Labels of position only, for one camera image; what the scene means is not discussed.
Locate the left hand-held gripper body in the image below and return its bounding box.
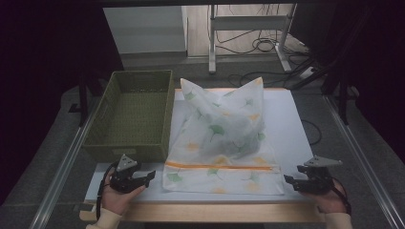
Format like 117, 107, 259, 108
109, 154, 150, 194

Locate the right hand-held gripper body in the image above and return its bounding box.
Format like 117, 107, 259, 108
300, 156, 343, 195

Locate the green woven basket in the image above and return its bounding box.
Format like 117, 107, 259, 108
81, 70, 176, 164

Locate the white leaf-print laundry bag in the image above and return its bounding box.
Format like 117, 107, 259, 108
161, 76, 286, 196

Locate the person's left hand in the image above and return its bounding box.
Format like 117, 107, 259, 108
100, 171, 147, 217

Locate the person's right hand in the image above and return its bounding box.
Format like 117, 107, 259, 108
302, 181, 349, 215

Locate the white table mat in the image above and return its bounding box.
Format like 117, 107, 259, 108
85, 89, 321, 203

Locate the black tape piece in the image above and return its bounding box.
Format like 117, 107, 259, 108
74, 203, 96, 214

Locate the black stand leg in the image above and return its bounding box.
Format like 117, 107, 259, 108
77, 75, 91, 127
336, 72, 350, 126

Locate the white power strip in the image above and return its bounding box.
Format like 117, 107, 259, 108
298, 66, 317, 81

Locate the dark curtain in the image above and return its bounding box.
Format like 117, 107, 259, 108
289, 0, 405, 166
0, 0, 124, 204

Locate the white cabinet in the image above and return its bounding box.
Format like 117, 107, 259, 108
102, 6, 189, 55

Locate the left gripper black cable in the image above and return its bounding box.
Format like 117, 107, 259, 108
95, 161, 119, 221

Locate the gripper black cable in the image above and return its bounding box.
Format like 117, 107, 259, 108
330, 177, 353, 216
95, 161, 119, 221

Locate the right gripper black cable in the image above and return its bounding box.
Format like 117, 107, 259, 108
330, 177, 353, 216

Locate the thin black looped cable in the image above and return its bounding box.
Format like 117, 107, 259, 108
302, 119, 323, 146

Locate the aluminium rail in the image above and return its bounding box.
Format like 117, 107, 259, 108
30, 104, 98, 229
322, 94, 405, 229

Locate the long black floor cable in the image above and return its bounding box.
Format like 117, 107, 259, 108
227, 70, 307, 89

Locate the bundle of black floor cables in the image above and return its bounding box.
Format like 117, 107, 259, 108
216, 28, 309, 55

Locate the white metal stand frame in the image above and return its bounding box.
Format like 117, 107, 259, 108
208, 3, 297, 74

